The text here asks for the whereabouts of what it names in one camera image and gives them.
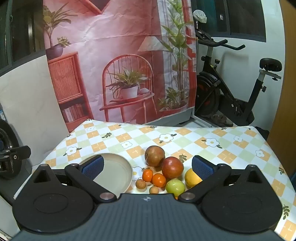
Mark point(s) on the yellow lemon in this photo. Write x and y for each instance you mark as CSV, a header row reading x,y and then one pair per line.
x,y
190,178

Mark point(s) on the green jujube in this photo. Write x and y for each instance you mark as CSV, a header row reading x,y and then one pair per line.
x,y
175,186

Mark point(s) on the brown sandal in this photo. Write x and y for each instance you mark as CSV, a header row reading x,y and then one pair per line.
x,y
222,121

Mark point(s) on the wooden door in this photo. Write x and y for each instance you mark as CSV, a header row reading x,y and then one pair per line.
x,y
286,92

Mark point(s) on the pink printed wall backdrop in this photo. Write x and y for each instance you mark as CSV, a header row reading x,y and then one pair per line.
x,y
104,34

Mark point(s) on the brown red apple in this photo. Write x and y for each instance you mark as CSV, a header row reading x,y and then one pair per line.
x,y
154,155

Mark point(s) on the dark red apple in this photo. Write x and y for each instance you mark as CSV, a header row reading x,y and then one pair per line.
x,y
172,167

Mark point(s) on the checked floral tablecloth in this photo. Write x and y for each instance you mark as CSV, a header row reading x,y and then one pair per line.
x,y
231,148

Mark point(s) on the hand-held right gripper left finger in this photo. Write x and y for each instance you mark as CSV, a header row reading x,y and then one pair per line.
x,y
92,168

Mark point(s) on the black exercise bike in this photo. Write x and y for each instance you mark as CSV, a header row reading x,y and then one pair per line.
x,y
231,104

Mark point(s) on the white plastic cover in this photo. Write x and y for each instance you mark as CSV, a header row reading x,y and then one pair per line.
x,y
200,15

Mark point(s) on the beige round plate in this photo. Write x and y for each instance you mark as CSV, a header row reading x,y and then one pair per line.
x,y
115,176

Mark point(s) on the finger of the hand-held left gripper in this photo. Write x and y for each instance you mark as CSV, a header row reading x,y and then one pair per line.
x,y
22,152

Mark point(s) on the small brown kiwi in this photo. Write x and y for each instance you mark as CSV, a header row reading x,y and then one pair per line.
x,y
154,190
140,184

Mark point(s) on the dark glass window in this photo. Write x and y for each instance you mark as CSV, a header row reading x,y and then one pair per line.
x,y
245,20
20,30

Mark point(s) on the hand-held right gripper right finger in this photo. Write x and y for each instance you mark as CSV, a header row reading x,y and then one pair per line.
x,y
202,168

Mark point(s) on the grey washing machine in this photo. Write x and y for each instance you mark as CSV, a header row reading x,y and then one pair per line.
x,y
9,134

